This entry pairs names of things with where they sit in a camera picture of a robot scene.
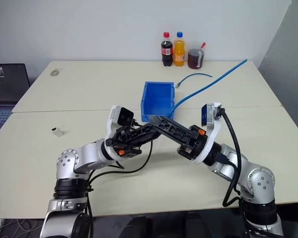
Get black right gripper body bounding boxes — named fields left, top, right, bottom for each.
left=177, top=124, right=210, bottom=161

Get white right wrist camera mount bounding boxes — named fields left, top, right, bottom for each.
left=190, top=102, right=223, bottom=165

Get cola bottle red cap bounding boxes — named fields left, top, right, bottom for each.
left=160, top=31, right=174, bottom=67

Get long blue network cable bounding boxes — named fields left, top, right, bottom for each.
left=167, top=59, right=248, bottom=117

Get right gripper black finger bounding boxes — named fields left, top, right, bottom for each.
left=161, top=131, right=189, bottom=149
left=148, top=115, right=198, bottom=141

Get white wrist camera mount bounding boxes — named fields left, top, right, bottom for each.
left=102, top=105, right=135, bottom=162
left=190, top=102, right=223, bottom=165

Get orange soda bottle blue cap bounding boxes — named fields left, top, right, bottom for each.
left=173, top=31, right=186, bottom=67

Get white cable coupler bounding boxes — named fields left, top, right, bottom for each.
left=52, top=126, right=65, bottom=137

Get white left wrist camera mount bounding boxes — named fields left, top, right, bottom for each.
left=102, top=105, right=135, bottom=162

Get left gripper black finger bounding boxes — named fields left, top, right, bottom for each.
left=129, top=130, right=162, bottom=147
left=132, top=123, right=156, bottom=139

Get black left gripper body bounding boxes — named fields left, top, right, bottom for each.
left=105, top=125, right=142, bottom=159

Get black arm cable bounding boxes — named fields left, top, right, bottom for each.
left=217, top=105, right=243, bottom=208
left=85, top=119, right=154, bottom=238

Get blue plastic bin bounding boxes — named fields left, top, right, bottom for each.
left=139, top=81, right=176, bottom=123

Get short blue network cable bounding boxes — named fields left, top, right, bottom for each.
left=175, top=72, right=213, bottom=89

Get clear jar with dark liquid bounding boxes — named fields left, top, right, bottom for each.
left=187, top=41, right=206, bottom=70

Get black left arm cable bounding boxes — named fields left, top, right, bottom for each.
left=85, top=119, right=154, bottom=238

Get dark open laptop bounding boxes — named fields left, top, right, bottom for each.
left=0, top=63, right=31, bottom=142

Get white floor cables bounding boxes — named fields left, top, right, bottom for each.
left=0, top=219, right=44, bottom=238

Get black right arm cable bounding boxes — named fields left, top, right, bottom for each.
left=217, top=105, right=243, bottom=208

